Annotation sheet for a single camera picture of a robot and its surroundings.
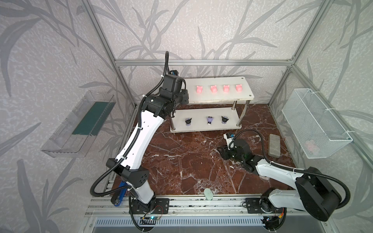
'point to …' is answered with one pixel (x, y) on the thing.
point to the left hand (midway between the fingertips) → (185, 94)
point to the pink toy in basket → (311, 146)
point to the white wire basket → (316, 130)
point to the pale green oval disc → (208, 193)
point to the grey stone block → (274, 145)
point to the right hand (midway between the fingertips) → (219, 146)
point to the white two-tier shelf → (236, 114)
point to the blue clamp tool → (122, 192)
